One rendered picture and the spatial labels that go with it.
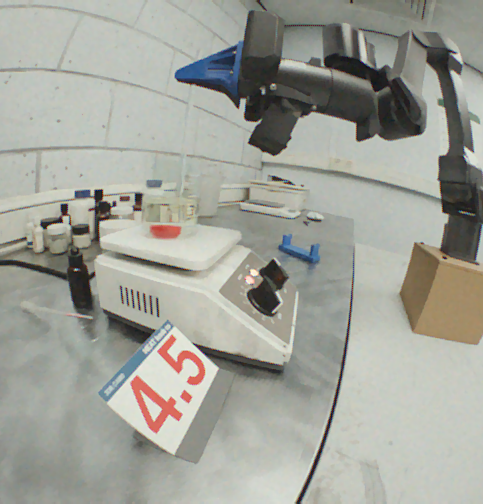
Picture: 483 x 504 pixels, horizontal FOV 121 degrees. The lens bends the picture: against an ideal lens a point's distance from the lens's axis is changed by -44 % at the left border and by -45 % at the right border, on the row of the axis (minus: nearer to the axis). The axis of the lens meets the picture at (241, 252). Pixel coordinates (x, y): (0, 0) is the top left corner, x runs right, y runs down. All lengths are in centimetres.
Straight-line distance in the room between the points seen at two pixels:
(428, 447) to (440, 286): 20
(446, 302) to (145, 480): 35
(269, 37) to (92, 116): 62
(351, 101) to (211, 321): 24
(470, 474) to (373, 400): 15
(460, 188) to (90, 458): 46
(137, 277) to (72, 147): 55
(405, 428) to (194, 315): 20
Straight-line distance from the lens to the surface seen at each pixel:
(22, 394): 22
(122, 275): 22
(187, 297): 19
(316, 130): 169
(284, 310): 23
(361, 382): 23
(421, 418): 24
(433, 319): 35
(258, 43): 18
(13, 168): 65
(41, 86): 70
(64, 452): 18
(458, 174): 37
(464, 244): 39
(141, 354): 17
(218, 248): 21
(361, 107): 26
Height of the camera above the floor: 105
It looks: 18 degrees down
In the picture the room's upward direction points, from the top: 6 degrees clockwise
